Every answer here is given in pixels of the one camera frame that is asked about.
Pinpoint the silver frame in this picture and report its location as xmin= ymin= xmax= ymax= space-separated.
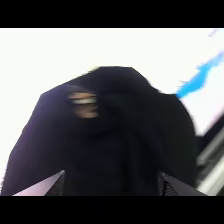
xmin=195 ymin=112 xmax=224 ymax=197

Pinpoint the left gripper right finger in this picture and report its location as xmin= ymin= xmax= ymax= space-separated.
xmin=157 ymin=171 xmax=208 ymax=197

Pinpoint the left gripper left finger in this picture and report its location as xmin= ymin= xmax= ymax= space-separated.
xmin=12 ymin=169 xmax=66 ymax=197

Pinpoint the black garment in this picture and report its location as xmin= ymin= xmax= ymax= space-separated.
xmin=0 ymin=65 xmax=198 ymax=197

